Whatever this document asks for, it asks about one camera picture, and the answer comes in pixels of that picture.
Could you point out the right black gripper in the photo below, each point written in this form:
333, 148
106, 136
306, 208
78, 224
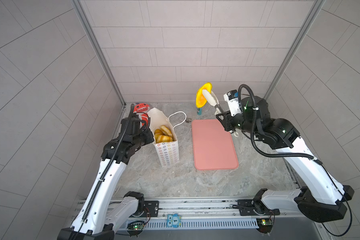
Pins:
226, 116

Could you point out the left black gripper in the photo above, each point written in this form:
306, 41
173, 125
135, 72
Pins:
148, 137

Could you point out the lumpy yellow long bread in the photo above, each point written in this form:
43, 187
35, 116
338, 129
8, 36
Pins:
158, 132

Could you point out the white paper bag with print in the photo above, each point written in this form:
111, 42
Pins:
168, 153

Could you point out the white food tongs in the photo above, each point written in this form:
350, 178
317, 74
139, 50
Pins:
221, 115

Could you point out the orange half-round bread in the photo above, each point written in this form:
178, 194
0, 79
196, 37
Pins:
203, 94

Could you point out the braided orange pretzel bread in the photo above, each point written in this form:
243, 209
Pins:
164, 139

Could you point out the ring-shaped yellow bread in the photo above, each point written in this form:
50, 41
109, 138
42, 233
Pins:
166, 131

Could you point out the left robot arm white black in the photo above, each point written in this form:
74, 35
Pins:
93, 221

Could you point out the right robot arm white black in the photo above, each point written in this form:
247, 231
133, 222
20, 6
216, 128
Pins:
322, 199

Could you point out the red shark plush toy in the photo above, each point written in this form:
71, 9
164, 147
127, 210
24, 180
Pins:
141, 109

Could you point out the pink tray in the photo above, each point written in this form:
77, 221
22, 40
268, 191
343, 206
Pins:
213, 147

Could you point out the teal small bottle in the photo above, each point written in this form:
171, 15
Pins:
199, 111

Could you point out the blue owl tag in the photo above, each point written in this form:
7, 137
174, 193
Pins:
173, 221

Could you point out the left circuit board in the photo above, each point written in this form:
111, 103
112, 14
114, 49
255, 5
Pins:
136, 226

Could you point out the circuit board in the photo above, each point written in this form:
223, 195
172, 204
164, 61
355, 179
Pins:
265, 225
136, 226

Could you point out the right circuit board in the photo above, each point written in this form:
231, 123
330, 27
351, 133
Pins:
265, 225

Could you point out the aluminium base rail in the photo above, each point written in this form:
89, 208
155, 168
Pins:
215, 214

